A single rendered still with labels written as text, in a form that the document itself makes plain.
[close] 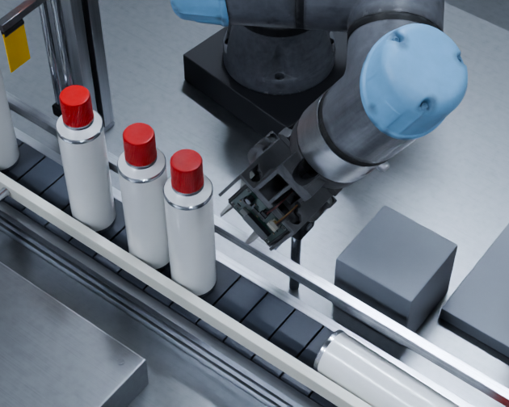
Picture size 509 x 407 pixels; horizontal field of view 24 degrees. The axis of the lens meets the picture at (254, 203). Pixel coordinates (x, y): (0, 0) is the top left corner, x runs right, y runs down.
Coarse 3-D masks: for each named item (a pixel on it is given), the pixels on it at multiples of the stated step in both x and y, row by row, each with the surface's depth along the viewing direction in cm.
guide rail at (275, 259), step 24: (48, 120) 139; (216, 216) 129; (240, 240) 127; (288, 264) 125; (312, 288) 124; (336, 288) 123; (360, 312) 121; (408, 336) 119; (432, 360) 119; (456, 360) 117; (480, 384) 116
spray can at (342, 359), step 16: (336, 336) 123; (320, 352) 122; (336, 352) 122; (352, 352) 122; (368, 352) 122; (320, 368) 123; (336, 368) 122; (352, 368) 121; (368, 368) 120; (384, 368) 120; (400, 368) 121; (352, 384) 121; (368, 384) 120; (384, 384) 119; (400, 384) 119; (416, 384) 119; (368, 400) 120; (384, 400) 119; (400, 400) 118; (416, 400) 118; (432, 400) 118; (448, 400) 119
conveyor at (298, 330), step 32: (32, 160) 146; (64, 192) 143; (96, 256) 136; (224, 288) 133; (256, 288) 133; (192, 320) 130; (256, 320) 130; (288, 320) 130; (288, 352) 128; (288, 384) 126
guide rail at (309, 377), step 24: (24, 192) 138; (48, 216) 137; (96, 240) 133; (120, 264) 133; (144, 264) 131; (168, 288) 129; (192, 312) 129; (216, 312) 127; (240, 336) 125; (288, 360) 123; (312, 384) 122; (336, 384) 121
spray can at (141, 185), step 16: (128, 128) 121; (144, 128) 121; (128, 144) 120; (144, 144) 120; (128, 160) 122; (144, 160) 122; (160, 160) 124; (128, 176) 123; (144, 176) 122; (160, 176) 124; (128, 192) 125; (144, 192) 124; (160, 192) 125; (128, 208) 127; (144, 208) 126; (160, 208) 127; (128, 224) 129; (144, 224) 128; (160, 224) 129; (128, 240) 132; (144, 240) 130; (160, 240) 131; (144, 256) 132; (160, 256) 133
